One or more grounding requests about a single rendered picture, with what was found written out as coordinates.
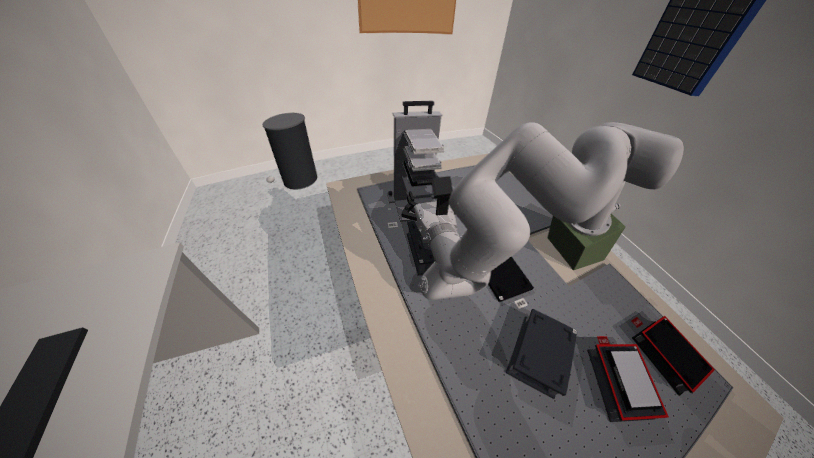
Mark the black microplate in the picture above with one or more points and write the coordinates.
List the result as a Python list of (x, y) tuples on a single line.
[(419, 178)]

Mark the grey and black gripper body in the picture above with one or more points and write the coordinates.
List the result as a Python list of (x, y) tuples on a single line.
[(427, 219)]

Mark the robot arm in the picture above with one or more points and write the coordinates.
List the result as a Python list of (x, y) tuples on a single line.
[(573, 187)]

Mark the white microplate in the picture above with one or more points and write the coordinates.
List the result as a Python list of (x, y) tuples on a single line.
[(423, 141), (419, 162)]

